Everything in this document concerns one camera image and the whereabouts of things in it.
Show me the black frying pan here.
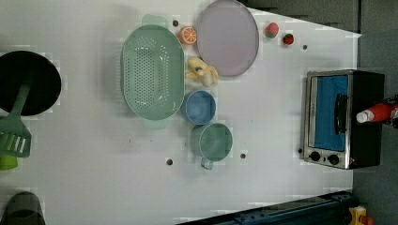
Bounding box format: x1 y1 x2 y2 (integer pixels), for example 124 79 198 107
0 51 62 116

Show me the green slotted spatula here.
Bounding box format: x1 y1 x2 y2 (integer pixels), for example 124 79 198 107
0 83 32 158

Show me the blue metal frame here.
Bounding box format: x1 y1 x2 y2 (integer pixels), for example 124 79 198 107
178 191 358 225

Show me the orange slice toy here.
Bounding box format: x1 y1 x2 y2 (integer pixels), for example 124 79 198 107
177 26 197 45

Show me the blue bowl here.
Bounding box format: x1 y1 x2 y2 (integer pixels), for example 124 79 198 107
180 90 217 125

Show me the red ketchup bottle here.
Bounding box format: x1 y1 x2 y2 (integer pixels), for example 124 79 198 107
356 103 392 123

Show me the black silver toaster oven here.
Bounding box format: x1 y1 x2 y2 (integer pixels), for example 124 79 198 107
302 69 385 170

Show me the round lilac plate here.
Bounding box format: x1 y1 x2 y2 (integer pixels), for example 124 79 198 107
195 0 259 76

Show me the green measuring cup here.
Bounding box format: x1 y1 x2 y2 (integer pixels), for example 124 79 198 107
190 123 233 170

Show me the green perforated colander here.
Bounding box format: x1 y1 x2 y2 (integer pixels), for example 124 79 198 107
120 14 185 129

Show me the lime green cup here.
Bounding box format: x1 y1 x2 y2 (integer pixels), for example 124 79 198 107
0 156 18 171

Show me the red strawberry toy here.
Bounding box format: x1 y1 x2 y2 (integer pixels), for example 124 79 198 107
283 34 295 45

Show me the pink strawberry toy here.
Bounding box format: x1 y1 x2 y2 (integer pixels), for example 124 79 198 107
265 22 279 38

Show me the yellow plush banana toy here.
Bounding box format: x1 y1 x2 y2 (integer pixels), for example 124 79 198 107
186 57 219 87

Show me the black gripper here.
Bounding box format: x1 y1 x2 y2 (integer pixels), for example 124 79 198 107
383 95 398 128

